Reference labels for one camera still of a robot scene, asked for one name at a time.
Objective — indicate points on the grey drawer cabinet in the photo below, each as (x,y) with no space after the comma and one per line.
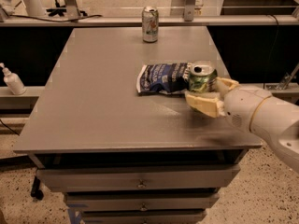
(90,115)

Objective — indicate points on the grey drawer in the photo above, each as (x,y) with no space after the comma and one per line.
(139,178)
(147,217)
(142,201)

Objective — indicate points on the top grey drawer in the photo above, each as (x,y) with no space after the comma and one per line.
(139,178)

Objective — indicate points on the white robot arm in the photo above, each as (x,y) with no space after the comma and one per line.
(277,123)

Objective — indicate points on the grey metal rail shelf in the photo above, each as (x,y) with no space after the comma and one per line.
(96,21)

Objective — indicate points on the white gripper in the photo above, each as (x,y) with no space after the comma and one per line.
(242,107)

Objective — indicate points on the metal angle bracket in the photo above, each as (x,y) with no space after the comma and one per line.
(284,82)

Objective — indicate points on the bottom grey drawer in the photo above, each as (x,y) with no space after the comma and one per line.
(147,217)

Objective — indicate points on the black cabinet caster wheel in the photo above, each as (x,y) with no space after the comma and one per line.
(36,192)

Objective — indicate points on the blue chip bag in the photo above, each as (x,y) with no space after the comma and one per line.
(164,78)

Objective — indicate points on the green 7up can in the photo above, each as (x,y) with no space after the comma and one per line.
(202,77)

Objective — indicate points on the silver soda can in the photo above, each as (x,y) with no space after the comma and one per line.
(150,24)

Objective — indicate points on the black office chair base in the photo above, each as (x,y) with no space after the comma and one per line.
(59,8)

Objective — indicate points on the white pump bottle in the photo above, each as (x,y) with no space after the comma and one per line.
(13,81)

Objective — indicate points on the middle grey drawer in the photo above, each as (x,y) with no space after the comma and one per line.
(142,201)

